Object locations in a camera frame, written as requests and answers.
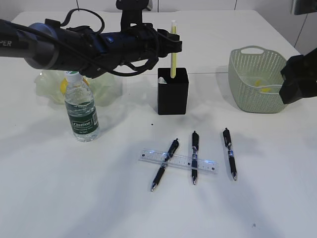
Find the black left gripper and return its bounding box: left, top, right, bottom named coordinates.
left=108, top=23, right=182, bottom=69

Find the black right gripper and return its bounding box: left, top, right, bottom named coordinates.
left=279, top=49, right=317, bottom=104

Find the yellow utility knife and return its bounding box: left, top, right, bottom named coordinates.
left=170, top=20, right=177, bottom=78

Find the yellow waste paper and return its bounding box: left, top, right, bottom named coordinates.
left=254, top=79, right=272, bottom=93

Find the yellow pear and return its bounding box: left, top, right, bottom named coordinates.
left=60, top=77, right=90, bottom=95

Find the clear water bottle green label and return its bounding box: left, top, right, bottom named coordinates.
left=64, top=71, right=99, bottom=142

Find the clear plastic ruler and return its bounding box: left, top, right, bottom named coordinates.
left=139, top=149, right=218, bottom=175

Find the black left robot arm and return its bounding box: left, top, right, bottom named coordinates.
left=0, top=19, right=182, bottom=78

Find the green woven plastic basket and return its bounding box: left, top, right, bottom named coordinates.
left=228, top=46, right=287, bottom=114

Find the green wavy glass plate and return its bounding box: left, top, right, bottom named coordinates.
left=34, top=70, right=122, bottom=107

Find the black square pen holder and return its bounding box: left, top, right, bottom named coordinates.
left=157, top=67, right=189, bottom=115

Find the black pen right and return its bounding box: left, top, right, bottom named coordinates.
left=222, top=128, right=237, bottom=181

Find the black pen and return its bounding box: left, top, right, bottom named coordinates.
left=151, top=138, right=179, bottom=191
left=222, top=128, right=237, bottom=181
left=191, top=131, right=199, bottom=185

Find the black pen left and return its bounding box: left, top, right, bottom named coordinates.
left=151, top=138, right=179, bottom=191

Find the black pen middle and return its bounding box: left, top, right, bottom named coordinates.
left=191, top=131, right=199, bottom=185

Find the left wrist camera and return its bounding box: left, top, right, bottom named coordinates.
left=116, top=0, right=153, bottom=31

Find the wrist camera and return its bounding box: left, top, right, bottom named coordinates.
left=116, top=0, right=153, bottom=31
left=291, top=0, right=317, bottom=15

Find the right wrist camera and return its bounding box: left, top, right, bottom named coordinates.
left=291, top=0, right=317, bottom=15

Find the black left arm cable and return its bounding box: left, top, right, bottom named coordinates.
left=0, top=8, right=159, bottom=77

